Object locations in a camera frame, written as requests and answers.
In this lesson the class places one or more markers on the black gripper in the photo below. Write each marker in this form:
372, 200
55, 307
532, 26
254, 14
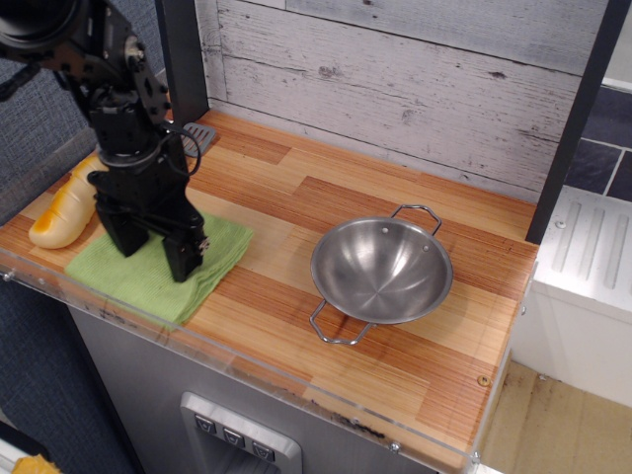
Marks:
144, 187

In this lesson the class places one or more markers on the green towel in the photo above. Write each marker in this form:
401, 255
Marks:
144, 280

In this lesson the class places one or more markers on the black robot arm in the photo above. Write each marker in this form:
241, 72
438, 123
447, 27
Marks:
96, 56

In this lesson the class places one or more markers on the yellow toy bread loaf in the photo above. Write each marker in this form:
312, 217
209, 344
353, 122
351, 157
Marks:
70, 210

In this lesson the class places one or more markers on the clear acrylic table edge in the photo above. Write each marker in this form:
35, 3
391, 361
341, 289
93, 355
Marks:
247, 355

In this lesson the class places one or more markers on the grey cabinet with button panel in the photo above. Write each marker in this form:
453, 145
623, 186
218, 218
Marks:
338, 370

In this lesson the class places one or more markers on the yellow object bottom left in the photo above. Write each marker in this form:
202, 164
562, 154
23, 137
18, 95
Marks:
34, 465

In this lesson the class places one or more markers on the white plastic appliance box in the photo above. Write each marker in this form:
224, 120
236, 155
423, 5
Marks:
575, 320

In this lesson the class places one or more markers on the grey toy spatula green handle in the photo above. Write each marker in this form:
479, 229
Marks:
197, 139

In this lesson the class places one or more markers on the black vertical post left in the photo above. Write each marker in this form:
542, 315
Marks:
179, 32

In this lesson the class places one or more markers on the black vertical post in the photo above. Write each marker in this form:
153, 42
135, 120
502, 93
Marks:
179, 32
603, 47

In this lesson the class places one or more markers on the steel bowl with handles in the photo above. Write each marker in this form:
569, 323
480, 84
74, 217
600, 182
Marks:
382, 270

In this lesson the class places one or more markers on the black vertical post right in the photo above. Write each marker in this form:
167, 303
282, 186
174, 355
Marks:
603, 47

